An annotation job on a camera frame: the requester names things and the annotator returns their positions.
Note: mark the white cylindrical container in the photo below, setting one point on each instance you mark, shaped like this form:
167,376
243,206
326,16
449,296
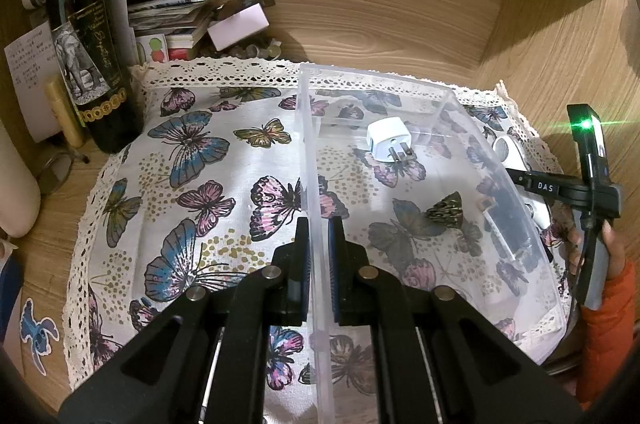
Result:
15,189

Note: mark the gold patterned cone ornament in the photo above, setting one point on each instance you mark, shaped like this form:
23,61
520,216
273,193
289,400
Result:
445,209

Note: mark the dark blue box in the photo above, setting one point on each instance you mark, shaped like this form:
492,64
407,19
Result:
9,294

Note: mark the beige cork stopper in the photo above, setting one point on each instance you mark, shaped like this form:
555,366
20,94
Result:
64,113

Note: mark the pink rectangular block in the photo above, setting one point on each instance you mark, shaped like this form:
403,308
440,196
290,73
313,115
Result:
237,26

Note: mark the person's right forearm orange sleeve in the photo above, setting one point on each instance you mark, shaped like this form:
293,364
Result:
607,344

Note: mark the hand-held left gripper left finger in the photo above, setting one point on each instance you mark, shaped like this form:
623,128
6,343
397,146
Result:
302,271

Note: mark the butterfly print lace cloth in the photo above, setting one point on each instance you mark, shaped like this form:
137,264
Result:
200,163

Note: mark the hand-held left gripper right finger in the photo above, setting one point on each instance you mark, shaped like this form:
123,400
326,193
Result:
334,276

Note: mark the dark brown wooden block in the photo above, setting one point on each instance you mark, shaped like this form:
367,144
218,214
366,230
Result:
250,1

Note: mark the dark wine bottle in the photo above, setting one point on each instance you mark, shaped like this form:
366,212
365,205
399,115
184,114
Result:
90,68

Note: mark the blue cartoon sticker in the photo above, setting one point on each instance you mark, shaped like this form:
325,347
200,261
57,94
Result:
37,334

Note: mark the fruit print card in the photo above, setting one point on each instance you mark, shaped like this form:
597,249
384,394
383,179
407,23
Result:
152,48

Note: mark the white power plug adapter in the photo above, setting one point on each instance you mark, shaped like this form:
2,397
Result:
387,138

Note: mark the person's right hand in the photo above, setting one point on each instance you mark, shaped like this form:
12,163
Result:
614,249

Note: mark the stack of papers and booklets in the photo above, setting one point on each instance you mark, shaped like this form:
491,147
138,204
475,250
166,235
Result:
160,8

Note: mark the pile of small round caps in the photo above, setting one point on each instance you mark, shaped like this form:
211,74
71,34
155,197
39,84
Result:
255,49

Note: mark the white handwritten note paper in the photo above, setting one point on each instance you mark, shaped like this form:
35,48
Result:
30,73

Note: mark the clear plastic storage box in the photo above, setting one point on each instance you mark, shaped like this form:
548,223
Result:
450,299

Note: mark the white round device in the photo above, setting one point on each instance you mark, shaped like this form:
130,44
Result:
510,151

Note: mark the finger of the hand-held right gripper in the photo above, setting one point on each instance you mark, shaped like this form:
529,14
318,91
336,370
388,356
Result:
542,186
512,226

